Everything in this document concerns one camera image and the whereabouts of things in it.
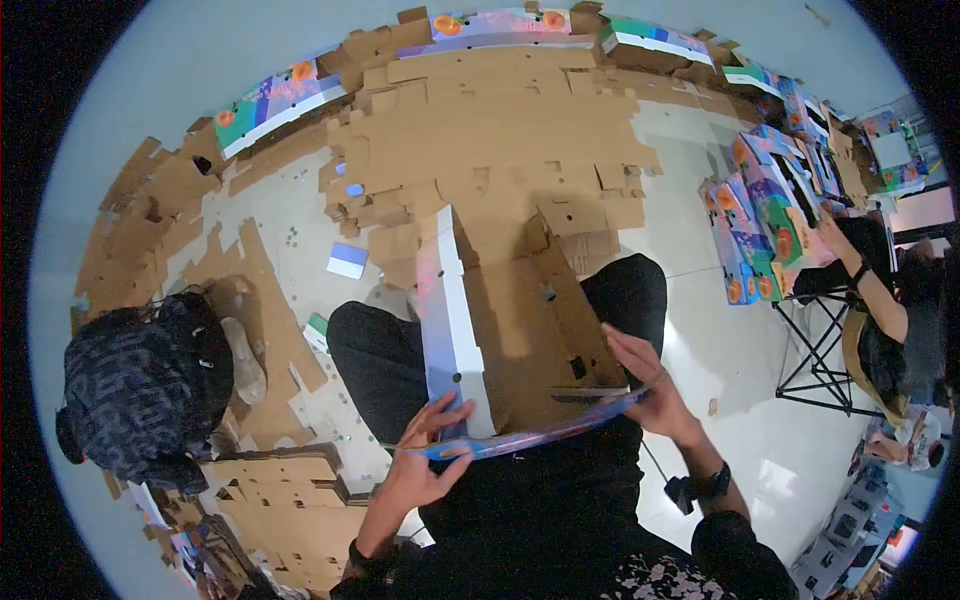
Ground printed flat carton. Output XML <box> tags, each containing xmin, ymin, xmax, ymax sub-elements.
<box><xmin>397</xmin><ymin>7</ymin><xmax>575</xmax><ymax>60</ymax></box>
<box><xmin>723</xmin><ymin>61</ymin><xmax>785</xmax><ymax>99</ymax></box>
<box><xmin>213</xmin><ymin>58</ymin><xmax>350</xmax><ymax>160</ymax></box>
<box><xmin>600</xmin><ymin>13</ymin><xmax>717</xmax><ymax>70</ymax></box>

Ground person's right thumb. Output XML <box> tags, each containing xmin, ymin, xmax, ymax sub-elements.
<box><xmin>622</xmin><ymin>388</ymin><xmax>658</xmax><ymax>425</ymax></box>

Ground stack of brown die-cut cardboard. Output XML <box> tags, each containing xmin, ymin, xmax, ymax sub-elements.
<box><xmin>202</xmin><ymin>442</ymin><xmax>376</xmax><ymax>594</ymax></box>

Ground person's left hand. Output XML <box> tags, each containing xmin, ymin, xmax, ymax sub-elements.
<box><xmin>381</xmin><ymin>393</ymin><xmax>477</xmax><ymax>510</ymax></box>

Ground person's body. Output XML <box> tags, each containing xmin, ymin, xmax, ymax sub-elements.
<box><xmin>330</xmin><ymin>420</ymin><xmax>800</xmax><ymax>600</ymax></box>

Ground green and white card piece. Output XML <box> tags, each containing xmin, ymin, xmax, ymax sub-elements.
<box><xmin>303</xmin><ymin>312</ymin><xmax>333</xmax><ymax>354</ymax></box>

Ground person's right fingers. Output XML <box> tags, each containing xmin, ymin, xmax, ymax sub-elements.
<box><xmin>601</xmin><ymin>324</ymin><xmax>667</xmax><ymax>385</ymax></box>

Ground pile of flat cardboard sheets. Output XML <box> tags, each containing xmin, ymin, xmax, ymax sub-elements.
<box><xmin>318</xmin><ymin>45</ymin><xmax>665</xmax><ymax>290</ymax></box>

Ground blue and white card piece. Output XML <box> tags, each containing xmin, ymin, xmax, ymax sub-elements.
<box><xmin>327</xmin><ymin>241</ymin><xmax>369</xmax><ymax>281</ymax></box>

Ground brown die-cut cardboard sheet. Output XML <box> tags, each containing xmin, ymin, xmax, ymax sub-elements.
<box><xmin>180</xmin><ymin>217</ymin><xmax>331</xmax><ymax>451</ymax></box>

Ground printed carton with white label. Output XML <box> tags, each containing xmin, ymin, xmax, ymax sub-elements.
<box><xmin>858</xmin><ymin>112</ymin><xmax>939</xmax><ymax>196</ymax></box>

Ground printed folded carton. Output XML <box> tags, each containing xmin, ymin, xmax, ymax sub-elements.
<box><xmin>780</xmin><ymin>78</ymin><xmax>835</xmax><ymax>149</ymax></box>

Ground stack of printed cartons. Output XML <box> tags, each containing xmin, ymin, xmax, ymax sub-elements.
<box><xmin>701</xmin><ymin>123</ymin><xmax>845</xmax><ymax>305</ymax></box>

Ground person's left fingers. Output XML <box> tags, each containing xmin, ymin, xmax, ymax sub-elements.
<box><xmin>405</xmin><ymin>393</ymin><xmax>456</xmax><ymax>442</ymax></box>

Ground person's left thumb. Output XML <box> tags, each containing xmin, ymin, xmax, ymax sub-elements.
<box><xmin>438</xmin><ymin>452</ymin><xmax>475</xmax><ymax>489</ymax></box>

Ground black folding stool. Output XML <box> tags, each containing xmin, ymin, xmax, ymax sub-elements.
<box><xmin>772</xmin><ymin>288</ymin><xmax>886</xmax><ymax>418</ymax></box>

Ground shelf with black goods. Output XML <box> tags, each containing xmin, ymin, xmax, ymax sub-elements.
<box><xmin>791</xmin><ymin>457</ymin><xmax>924</xmax><ymax>600</ymax></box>

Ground person's left index finger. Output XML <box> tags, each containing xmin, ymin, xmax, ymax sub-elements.
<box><xmin>431</xmin><ymin>399</ymin><xmax>477</xmax><ymax>440</ymax></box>

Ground half-folded printed cardboard box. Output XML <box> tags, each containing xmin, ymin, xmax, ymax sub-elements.
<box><xmin>382</xmin><ymin>204</ymin><xmax>654</xmax><ymax>462</ymax></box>

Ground spread of brown cardboard sheets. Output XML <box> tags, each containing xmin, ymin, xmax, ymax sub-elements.
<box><xmin>75</xmin><ymin>120</ymin><xmax>249</xmax><ymax>316</ymax></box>

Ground black wrist band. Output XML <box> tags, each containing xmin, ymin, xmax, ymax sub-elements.
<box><xmin>347</xmin><ymin>538</ymin><xmax>380</xmax><ymax>573</ymax></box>
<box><xmin>663</xmin><ymin>459</ymin><xmax>733</xmax><ymax>516</ymax></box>

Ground person's legs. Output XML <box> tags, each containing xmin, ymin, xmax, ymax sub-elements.
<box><xmin>326</xmin><ymin>253</ymin><xmax>669</xmax><ymax>481</ymax></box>

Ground person's right hand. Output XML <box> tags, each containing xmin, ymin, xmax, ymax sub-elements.
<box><xmin>601</xmin><ymin>324</ymin><xmax>704</xmax><ymax>453</ymax></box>

